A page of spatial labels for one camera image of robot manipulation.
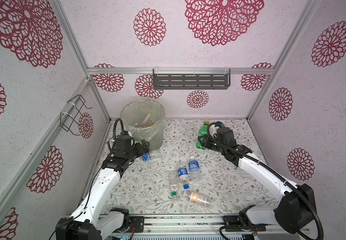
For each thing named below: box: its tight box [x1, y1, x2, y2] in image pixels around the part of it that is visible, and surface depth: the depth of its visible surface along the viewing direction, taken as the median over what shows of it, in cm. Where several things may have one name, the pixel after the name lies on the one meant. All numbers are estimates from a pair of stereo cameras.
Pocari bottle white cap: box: [188, 155, 201, 181], surface depth 92 cm
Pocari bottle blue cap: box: [177, 162, 190, 190], surface depth 89 cm
